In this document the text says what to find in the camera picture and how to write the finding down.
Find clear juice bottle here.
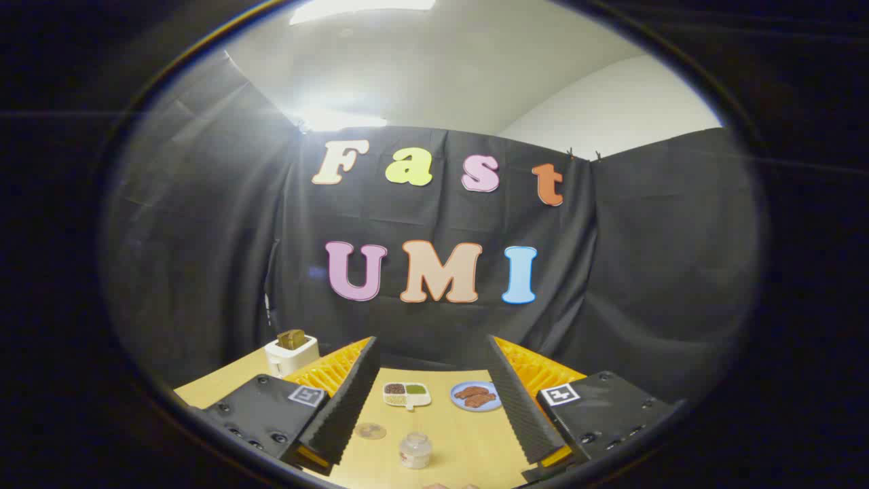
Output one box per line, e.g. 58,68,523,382
399,432,433,470

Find ceiling light panel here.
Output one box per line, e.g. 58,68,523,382
289,0,437,26

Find black backdrop cloth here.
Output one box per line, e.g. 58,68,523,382
102,51,761,408

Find white divided sauce dish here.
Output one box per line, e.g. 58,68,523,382
382,382,432,412

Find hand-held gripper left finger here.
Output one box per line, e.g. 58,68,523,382
202,336,381,476

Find wooden table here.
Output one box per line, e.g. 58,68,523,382
174,348,544,489

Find white toaster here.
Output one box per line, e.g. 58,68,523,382
264,335,320,378

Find blue plate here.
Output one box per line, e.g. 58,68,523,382
451,380,503,412

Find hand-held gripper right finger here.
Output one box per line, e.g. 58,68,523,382
486,334,680,484

